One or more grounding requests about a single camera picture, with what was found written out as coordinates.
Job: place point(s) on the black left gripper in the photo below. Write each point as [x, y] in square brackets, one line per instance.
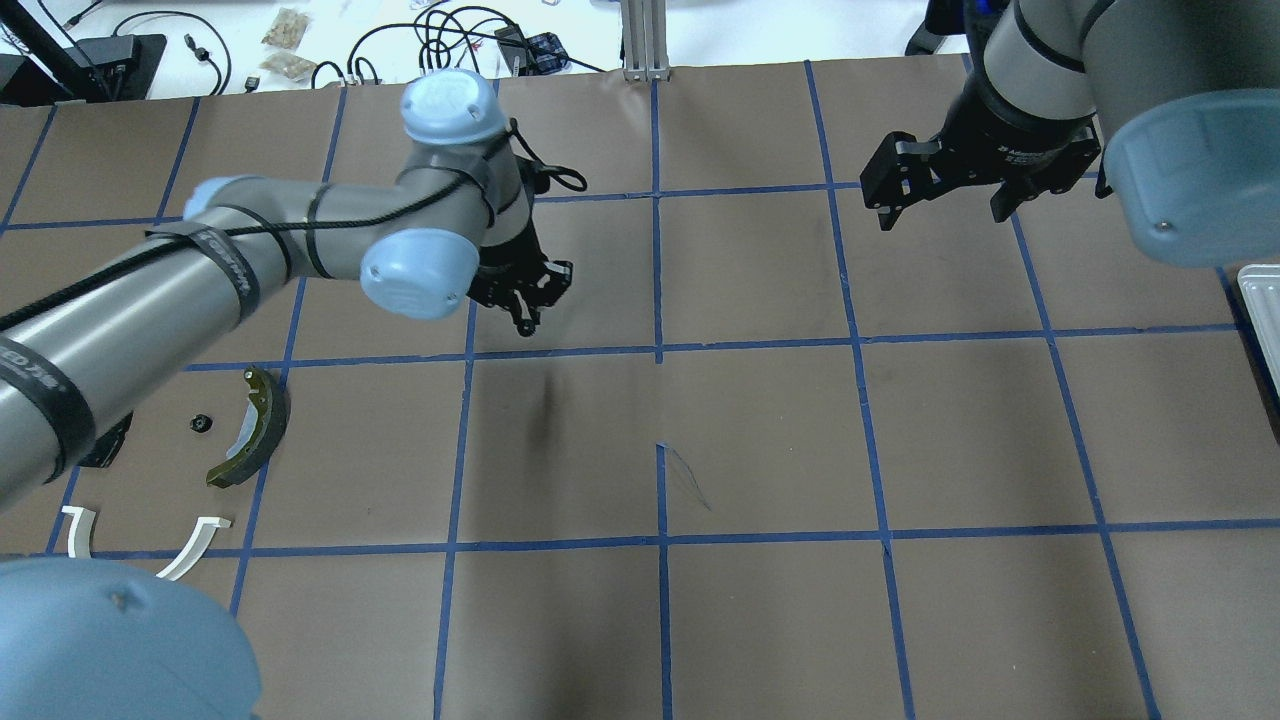
[506, 254]

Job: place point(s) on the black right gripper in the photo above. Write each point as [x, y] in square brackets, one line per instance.
[1003, 133]

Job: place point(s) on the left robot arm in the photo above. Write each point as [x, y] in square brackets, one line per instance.
[455, 226]

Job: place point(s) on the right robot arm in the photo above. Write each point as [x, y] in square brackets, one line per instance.
[1176, 100]

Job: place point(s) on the green brake shoe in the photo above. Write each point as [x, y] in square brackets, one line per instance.
[263, 427]

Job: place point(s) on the black brake pad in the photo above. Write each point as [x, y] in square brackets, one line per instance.
[107, 447]

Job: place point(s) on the white curved plastic arc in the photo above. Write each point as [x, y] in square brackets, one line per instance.
[81, 522]

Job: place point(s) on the aluminium frame post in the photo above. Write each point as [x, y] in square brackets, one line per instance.
[644, 41]

